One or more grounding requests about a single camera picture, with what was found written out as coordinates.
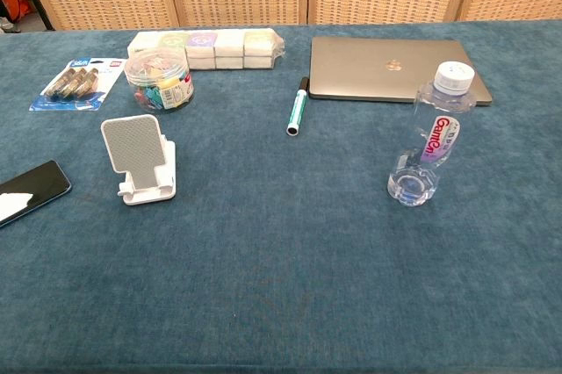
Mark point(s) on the black smartphone blue edge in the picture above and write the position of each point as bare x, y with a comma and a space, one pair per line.
30, 187

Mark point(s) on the white phone stand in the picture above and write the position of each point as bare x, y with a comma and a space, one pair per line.
136, 146

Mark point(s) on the green whiteboard marker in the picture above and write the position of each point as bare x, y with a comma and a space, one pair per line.
299, 104

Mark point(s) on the blue velvet tablecloth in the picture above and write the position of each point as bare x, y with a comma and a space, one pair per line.
281, 260

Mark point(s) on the wrapped bundle of tissue packs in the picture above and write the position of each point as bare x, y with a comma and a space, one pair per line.
228, 49

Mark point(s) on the grey closed laptop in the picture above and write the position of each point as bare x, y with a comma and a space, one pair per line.
386, 69

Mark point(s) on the clear jar of binder clips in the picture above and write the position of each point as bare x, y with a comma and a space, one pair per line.
160, 84

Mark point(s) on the clear plastic water bottle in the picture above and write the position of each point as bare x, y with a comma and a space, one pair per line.
432, 137

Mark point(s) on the blue blister pack of clips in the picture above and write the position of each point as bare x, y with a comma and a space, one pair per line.
74, 84

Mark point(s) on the orange object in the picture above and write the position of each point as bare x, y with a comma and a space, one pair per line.
11, 3

